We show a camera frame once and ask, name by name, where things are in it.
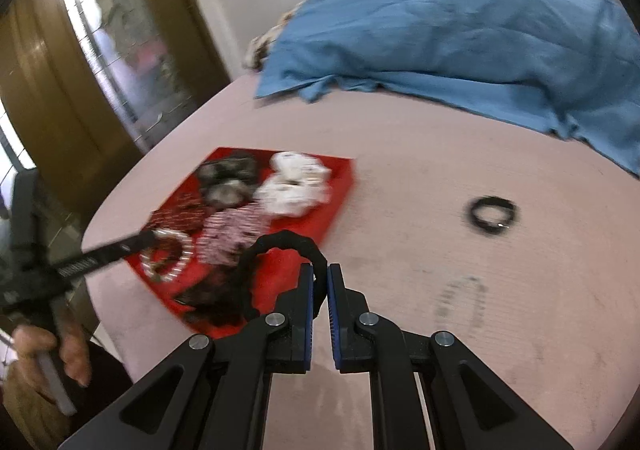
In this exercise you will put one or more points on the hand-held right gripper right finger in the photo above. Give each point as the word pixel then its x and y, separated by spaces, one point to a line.
pixel 333 325

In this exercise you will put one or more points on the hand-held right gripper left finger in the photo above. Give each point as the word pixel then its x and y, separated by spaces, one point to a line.
pixel 310 300

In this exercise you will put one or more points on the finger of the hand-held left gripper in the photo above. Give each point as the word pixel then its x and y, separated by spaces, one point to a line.
pixel 115 250

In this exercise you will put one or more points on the red tray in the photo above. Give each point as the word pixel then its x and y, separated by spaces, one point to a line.
pixel 280 280

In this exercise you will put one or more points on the red dotted scrunchie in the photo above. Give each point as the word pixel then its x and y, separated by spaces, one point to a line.
pixel 180 212

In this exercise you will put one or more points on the black dotted organza scrunchie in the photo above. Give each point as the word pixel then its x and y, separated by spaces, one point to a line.
pixel 215 302

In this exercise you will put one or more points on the white cherry print scrunchie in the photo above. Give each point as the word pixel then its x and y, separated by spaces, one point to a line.
pixel 290 197
pixel 300 167

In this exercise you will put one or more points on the leopard print scrunchie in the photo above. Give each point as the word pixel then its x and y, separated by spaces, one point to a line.
pixel 227 235

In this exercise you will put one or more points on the silver grey organza scrunchie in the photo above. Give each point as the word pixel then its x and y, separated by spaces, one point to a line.
pixel 225 180

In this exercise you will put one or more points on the person's left hand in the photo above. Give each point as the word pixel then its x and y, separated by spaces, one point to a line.
pixel 70 350

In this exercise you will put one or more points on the person's tan clothing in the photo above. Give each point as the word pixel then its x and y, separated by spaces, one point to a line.
pixel 25 415

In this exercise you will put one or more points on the glass door pane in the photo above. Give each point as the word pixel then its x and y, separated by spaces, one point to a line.
pixel 125 30

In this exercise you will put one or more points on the floral patterned cloth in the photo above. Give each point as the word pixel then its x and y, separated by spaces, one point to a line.
pixel 257 50

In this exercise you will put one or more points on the blue cloth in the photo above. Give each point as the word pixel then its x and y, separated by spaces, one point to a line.
pixel 450 40

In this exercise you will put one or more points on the brown wooden door frame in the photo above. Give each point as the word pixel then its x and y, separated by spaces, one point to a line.
pixel 50 80

